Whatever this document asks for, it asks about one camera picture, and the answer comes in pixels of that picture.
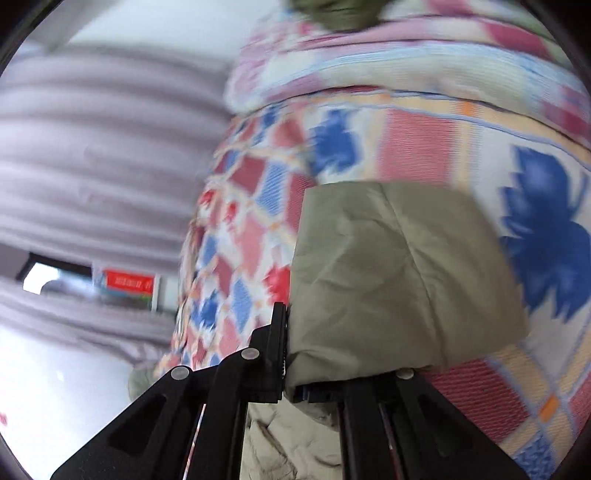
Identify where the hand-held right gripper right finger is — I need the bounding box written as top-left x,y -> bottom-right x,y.
294,368 -> 530,480

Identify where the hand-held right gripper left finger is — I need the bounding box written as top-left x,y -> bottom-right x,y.
50,302 -> 290,480

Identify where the grey curtain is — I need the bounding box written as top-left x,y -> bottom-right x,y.
0,44 -> 232,361

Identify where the red box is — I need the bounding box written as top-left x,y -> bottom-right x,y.
92,263 -> 160,312

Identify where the leaf-print checked bed sheet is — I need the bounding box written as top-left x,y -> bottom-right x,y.
154,90 -> 591,480

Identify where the khaki puffer jacket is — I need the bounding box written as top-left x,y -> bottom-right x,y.
127,180 -> 530,480

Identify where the pink patchwork quilt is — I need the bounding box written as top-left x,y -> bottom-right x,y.
224,0 -> 591,153

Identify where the olive green garment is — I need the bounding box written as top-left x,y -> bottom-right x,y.
286,0 -> 393,33

